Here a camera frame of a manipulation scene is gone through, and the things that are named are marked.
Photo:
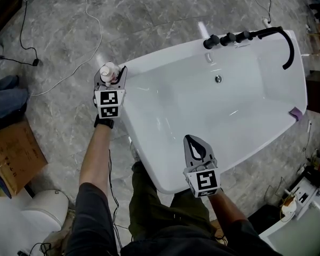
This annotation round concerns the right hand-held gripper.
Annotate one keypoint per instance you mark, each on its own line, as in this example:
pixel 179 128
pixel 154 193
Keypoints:
pixel 206 180

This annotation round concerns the white washbasin counter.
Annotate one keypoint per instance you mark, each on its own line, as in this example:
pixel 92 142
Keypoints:
pixel 304 233

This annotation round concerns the black round tap knob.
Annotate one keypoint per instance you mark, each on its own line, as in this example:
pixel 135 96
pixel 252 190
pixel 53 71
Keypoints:
pixel 242 36
pixel 228 39
pixel 211 42

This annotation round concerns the person's left forearm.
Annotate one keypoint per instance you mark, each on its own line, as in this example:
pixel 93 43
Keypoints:
pixel 96 156

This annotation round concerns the person's dark grey shirt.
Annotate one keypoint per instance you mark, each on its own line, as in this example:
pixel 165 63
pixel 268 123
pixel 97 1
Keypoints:
pixel 90 223

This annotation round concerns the person's olive trousers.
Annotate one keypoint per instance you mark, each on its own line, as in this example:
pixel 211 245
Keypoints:
pixel 154 204

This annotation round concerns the brown cardboard box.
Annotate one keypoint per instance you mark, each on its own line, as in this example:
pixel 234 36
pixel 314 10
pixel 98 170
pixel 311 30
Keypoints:
pixel 13 159

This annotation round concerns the purple cloth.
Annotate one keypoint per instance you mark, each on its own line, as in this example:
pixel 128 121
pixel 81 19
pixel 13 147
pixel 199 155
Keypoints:
pixel 295 113

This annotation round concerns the white crumpled cloth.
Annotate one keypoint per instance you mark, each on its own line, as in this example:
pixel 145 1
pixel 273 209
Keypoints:
pixel 288 207

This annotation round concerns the black curved faucet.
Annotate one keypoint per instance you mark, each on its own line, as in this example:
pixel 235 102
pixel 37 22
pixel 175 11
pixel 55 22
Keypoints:
pixel 289 49

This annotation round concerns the white pink bottle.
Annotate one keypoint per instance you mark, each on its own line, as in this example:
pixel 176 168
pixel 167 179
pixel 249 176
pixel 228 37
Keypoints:
pixel 108 71

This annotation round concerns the black floor mat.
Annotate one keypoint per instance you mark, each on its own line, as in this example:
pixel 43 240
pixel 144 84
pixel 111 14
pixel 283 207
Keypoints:
pixel 264 217

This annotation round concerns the white bathtub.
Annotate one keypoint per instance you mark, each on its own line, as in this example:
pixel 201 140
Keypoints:
pixel 202 111

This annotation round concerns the person's right forearm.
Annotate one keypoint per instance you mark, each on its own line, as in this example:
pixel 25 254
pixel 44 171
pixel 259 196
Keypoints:
pixel 225 207

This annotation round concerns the small white power strip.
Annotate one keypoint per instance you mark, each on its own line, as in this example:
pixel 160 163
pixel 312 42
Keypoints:
pixel 309 126

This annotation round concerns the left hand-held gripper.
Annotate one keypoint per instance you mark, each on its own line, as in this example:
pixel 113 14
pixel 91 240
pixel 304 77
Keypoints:
pixel 109 103

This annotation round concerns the white toilet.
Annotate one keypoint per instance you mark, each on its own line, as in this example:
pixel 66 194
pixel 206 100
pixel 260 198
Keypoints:
pixel 46 209

